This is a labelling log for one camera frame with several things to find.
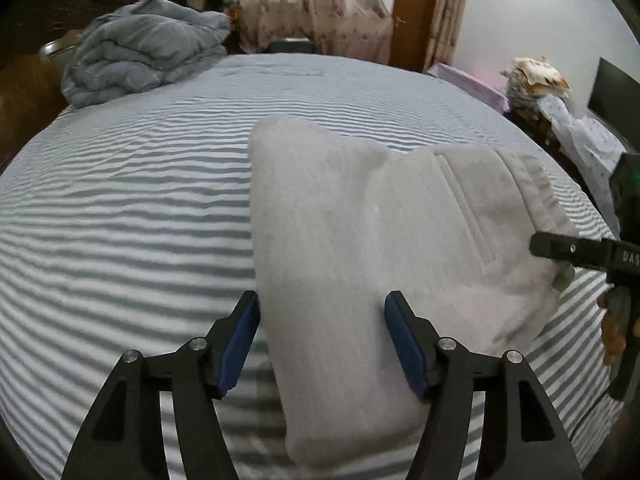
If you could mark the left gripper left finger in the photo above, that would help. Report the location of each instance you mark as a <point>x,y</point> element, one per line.
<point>122,435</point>

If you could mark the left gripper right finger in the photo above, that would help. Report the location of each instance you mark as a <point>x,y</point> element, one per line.
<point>523,437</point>

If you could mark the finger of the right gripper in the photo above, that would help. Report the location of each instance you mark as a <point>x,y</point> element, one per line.
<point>587,254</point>

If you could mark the light grey fleece pant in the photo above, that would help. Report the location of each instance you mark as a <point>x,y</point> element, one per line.
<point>338,222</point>

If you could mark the person's right hand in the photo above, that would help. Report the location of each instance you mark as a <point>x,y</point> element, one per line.
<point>615,303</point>

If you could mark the pile of clothes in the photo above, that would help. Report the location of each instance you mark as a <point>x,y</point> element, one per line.
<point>537,94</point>

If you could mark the grey striped bed sheet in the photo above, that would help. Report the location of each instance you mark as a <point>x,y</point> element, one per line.
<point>126,225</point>

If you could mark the lilac cloth covered furniture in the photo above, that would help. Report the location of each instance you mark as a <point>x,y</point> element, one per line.
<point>471,85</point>

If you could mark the brown striped curtain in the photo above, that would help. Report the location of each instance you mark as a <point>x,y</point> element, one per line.
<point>444,32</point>

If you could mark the brown wooden door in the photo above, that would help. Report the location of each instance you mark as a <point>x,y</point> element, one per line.
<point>412,24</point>

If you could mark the pink floral curtain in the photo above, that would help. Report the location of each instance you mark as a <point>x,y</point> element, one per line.
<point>360,29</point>

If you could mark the folded grey blue blanket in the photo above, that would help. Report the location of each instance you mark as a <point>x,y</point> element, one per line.
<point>141,47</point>

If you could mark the dark wooden headboard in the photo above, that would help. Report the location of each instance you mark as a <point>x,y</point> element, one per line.
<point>31,96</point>

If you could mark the black wall television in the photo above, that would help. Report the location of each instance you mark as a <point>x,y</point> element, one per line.
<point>615,98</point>

